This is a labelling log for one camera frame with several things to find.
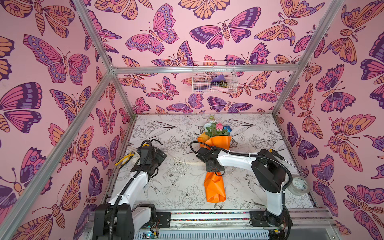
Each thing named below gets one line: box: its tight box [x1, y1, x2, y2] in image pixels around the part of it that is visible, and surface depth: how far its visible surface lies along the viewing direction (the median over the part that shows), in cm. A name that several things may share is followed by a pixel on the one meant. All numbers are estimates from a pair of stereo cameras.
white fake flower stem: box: [204, 115, 219, 138], surface depth 108 cm
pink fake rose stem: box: [216, 122, 224, 136], surface depth 103 cm
